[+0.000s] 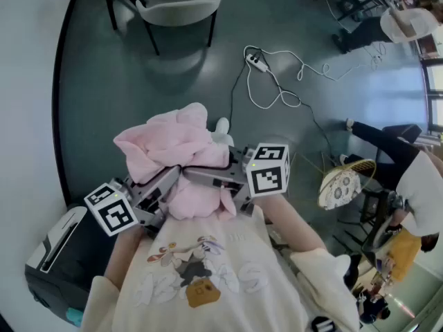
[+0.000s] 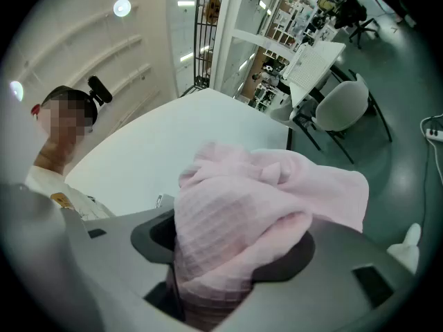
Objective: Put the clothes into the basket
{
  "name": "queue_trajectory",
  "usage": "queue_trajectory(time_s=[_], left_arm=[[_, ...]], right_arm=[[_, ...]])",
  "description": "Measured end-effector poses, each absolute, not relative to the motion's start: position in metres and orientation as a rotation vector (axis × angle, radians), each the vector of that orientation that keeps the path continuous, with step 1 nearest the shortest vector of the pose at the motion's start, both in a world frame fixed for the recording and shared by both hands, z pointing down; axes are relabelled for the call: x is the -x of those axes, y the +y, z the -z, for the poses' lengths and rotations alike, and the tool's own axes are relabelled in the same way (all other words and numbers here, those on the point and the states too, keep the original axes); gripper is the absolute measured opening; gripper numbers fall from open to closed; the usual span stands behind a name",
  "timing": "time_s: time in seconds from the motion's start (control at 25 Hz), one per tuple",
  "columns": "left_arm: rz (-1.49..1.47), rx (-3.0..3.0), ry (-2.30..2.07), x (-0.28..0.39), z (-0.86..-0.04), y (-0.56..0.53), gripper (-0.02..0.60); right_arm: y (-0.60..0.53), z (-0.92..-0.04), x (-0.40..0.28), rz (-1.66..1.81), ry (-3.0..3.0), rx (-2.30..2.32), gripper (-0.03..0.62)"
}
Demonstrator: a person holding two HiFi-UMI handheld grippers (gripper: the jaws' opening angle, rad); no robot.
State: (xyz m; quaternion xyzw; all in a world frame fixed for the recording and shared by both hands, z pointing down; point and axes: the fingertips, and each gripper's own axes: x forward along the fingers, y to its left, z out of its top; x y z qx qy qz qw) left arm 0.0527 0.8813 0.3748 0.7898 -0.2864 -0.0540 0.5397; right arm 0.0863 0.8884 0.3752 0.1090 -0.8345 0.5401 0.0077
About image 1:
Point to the person's left forearm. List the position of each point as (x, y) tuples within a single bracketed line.
[(123, 254)]

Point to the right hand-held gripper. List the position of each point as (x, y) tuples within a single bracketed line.
[(268, 171)]

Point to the pink clothes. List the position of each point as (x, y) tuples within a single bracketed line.
[(173, 140)]

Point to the person's right forearm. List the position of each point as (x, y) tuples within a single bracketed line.
[(287, 223)]

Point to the person's cream printed shirt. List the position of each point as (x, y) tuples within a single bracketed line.
[(225, 289)]

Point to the black and white printer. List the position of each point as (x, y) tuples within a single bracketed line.
[(69, 265)]

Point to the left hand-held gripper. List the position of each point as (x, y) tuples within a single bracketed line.
[(112, 209)]

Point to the white power strip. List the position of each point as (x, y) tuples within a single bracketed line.
[(256, 63)]

